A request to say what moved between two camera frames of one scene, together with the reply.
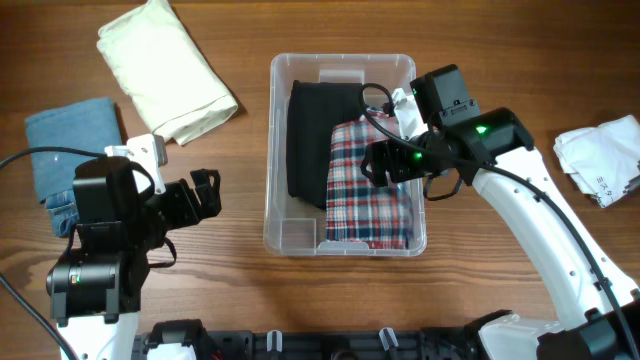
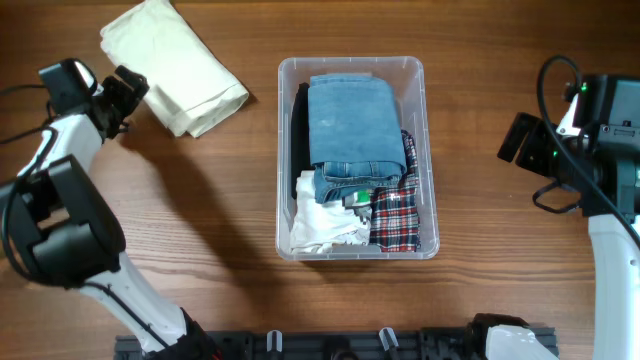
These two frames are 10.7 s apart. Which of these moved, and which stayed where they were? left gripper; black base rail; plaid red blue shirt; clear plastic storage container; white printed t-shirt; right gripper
Moved: white printed t-shirt; left gripper; plaid red blue shirt; clear plastic storage container; right gripper
Stayed: black base rail
